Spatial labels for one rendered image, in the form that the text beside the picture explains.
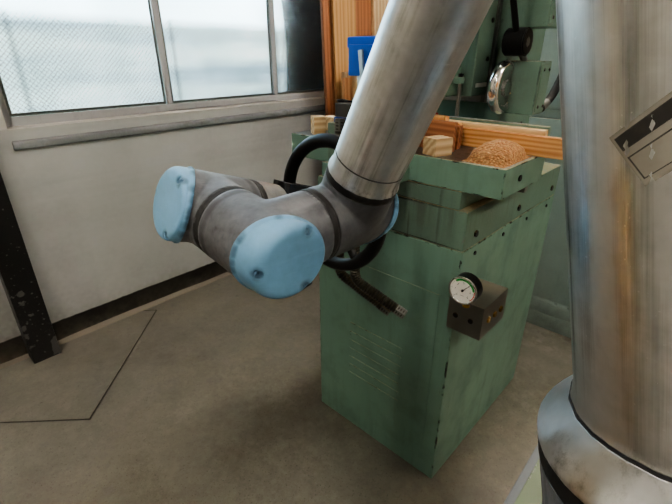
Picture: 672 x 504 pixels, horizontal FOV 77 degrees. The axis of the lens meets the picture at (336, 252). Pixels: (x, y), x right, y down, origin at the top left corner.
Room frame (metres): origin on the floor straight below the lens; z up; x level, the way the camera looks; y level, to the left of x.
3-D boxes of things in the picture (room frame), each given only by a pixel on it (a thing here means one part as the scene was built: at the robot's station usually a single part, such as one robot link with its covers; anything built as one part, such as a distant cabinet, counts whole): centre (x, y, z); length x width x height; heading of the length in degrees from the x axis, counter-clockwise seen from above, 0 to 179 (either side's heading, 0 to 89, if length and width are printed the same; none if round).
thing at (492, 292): (0.81, -0.32, 0.58); 0.12 x 0.08 x 0.08; 137
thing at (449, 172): (1.03, -0.14, 0.87); 0.61 x 0.30 x 0.06; 47
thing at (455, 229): (1.18, -0.31, 0.76); 0.57 x 0.45 x 0.09; 137
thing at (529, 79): (1.12, -0.46, 1.02); 0.09 x 0.07 x 0.12; 47
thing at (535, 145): (1.04, -0.28, 0.92); 0.54 x 0.02 x 0.04; 47
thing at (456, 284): (0.76, -0.27, 0.65); 0.06 x 0.04 x 0.08; 47
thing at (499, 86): (1.10, -0.40, 1.02); 0.12 x 0.03 x 0.12; 137
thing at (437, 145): (0.91, -0.22, 0.92); 0.05 x 0.04 x 0.04; 119
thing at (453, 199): (1.05, -0.18, 0.82); 0.40 x 0.21 x 0.04; 47
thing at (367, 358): (1.18, -0.30, 0.36); 0.58 x 0.45 x 0.71; 137
